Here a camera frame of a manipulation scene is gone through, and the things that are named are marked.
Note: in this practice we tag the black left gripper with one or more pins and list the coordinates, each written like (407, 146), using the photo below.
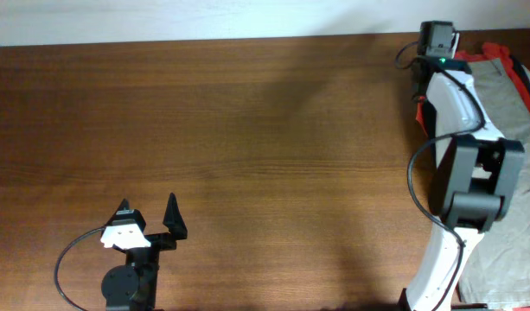
(175, 225)

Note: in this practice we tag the khaki green shorts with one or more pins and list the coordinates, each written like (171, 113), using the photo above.
(498, 270)

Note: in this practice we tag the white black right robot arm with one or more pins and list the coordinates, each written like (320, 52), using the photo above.
(477, 168)

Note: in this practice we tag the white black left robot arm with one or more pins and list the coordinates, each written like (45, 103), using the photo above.
(132, 286)

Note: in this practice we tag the red garment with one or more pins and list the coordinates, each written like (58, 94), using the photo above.
(513, 72)

